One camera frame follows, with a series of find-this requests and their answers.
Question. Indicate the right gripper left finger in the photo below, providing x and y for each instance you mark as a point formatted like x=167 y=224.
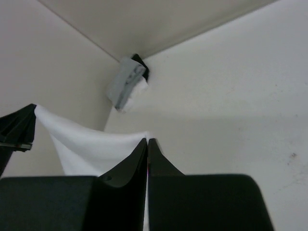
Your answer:
x=44 y=203

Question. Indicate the folded black tank top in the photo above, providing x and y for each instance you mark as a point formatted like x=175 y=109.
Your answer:
x=138 y=59

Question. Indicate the folded grey tank top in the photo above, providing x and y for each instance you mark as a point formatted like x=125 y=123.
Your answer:
x=129 y=74

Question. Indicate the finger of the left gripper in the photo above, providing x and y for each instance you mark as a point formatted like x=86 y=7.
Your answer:
x=17 y=129

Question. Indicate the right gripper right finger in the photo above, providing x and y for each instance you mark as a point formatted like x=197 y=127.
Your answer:
x=215 y=202

